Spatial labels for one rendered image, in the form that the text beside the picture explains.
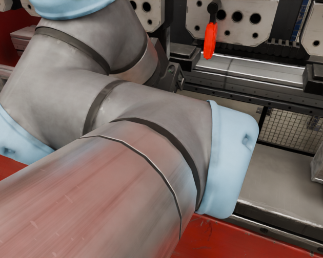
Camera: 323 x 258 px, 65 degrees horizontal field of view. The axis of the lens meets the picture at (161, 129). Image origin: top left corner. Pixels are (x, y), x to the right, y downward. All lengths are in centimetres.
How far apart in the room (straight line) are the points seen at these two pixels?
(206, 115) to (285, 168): 56
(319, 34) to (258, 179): 34
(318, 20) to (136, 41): 31
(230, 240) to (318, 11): 55
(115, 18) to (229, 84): 64
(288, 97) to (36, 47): 74
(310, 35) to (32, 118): 43
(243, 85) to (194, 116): 70
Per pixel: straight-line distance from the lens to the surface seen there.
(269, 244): 72
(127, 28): 27
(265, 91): 86
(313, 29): 49
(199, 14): 50
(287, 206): 63
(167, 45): 58
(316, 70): 82
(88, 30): 24
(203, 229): 73
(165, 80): 40
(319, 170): 68
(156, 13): 53
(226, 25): 50
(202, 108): 17
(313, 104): 88
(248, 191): 62
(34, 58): 24
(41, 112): 21
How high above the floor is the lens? 135
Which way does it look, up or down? 40 degrees down
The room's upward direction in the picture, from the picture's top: straight up
